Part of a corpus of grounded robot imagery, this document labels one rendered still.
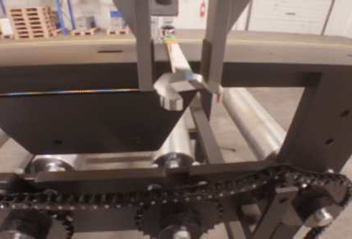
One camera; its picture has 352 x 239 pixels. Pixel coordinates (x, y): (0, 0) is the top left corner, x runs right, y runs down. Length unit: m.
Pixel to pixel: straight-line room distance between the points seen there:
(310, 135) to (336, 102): 0.07
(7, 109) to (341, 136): 0.59
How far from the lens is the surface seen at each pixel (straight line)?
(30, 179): 0.49
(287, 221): 0.54
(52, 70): 0.23
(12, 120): 0.38
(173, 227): 0.38
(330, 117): 0.42
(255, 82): 0.33
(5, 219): 0.48
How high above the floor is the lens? 1.22
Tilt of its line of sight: 33 degrees down
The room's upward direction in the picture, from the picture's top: 2 degrees clockwise
